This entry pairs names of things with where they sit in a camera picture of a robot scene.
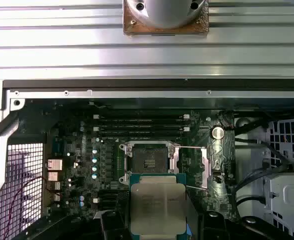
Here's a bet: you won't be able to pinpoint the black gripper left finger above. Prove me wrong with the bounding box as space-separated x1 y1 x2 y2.
11 210 131 240

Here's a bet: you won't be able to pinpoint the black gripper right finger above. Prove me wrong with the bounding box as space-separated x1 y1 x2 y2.
198 211 294 240

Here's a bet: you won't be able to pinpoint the thin wire locking lever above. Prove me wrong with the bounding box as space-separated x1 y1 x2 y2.
186 184 209 192
123 144 128 181

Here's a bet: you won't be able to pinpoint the silver CPU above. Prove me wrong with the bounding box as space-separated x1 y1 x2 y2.
128 172 188 240

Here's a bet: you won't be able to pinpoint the RAM slot with white clips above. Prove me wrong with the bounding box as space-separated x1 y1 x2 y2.
93 196 131 205
93 114 190 120
93 126 190 133

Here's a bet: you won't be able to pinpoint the CPU socket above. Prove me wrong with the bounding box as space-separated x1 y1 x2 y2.
118 140 181 186

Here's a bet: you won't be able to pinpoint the green motherboard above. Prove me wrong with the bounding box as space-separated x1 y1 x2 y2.
18 99 236 226

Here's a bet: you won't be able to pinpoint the silver metal drive cage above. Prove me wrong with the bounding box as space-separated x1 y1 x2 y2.
263 109 294 240

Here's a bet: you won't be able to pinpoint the silver coin battery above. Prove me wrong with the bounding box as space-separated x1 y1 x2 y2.
210 125 225 140

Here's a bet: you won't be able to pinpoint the black PC case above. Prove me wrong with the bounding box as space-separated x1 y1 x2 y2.
0 79 294 240

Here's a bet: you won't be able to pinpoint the black cable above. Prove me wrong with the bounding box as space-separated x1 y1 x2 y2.
233 164 292 199

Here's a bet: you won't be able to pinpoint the brown square base plate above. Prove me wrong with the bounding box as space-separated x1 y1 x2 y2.
123 0 210 36

